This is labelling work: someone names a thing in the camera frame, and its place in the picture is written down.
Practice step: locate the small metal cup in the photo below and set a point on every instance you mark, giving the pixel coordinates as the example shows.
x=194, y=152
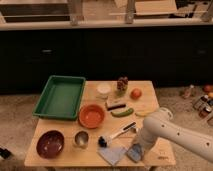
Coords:
x=81, y=139

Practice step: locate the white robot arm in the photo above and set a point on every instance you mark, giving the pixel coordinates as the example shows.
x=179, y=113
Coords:
x=158, y=125

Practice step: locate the wooden shelf rack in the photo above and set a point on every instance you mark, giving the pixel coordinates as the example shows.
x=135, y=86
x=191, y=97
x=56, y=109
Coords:
x=59, y=14

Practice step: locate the white small cup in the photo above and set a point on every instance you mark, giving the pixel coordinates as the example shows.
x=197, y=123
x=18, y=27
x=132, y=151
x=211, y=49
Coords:
x=103, y=90

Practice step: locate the orange bowl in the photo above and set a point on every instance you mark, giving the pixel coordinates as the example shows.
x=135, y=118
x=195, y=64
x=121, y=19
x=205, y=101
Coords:
x=91, y=116

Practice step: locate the bottles on floor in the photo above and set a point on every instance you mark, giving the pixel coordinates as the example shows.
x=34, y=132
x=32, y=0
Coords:
x=201, y=105

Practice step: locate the bunch of grapes toy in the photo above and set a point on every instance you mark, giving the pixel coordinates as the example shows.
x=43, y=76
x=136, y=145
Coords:
x=122, y=85

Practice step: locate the dish brush white handle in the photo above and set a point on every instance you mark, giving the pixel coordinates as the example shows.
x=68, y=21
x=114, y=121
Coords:
x=104, y=141

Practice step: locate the red tomato toy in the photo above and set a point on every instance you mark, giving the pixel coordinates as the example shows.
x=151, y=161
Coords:
x=136, y=93

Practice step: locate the blue cloth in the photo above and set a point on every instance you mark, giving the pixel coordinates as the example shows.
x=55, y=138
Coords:
x=112, y=155

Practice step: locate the yellow banana toy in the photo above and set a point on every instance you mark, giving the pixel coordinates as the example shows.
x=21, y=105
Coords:
x=142, y=113

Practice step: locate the black object on floor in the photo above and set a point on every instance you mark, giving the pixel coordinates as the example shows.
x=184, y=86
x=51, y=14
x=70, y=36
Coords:
x=5, y=153

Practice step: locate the purple bowl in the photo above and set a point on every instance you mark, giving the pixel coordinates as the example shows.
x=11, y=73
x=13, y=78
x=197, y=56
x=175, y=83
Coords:
x=50, y=144

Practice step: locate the green plastic tray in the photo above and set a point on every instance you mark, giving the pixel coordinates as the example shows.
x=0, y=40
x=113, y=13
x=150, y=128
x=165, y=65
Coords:
x=60, y=98

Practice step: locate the green cucumber toy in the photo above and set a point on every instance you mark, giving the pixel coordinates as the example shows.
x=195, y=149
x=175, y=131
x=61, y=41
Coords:
x=127, y=112

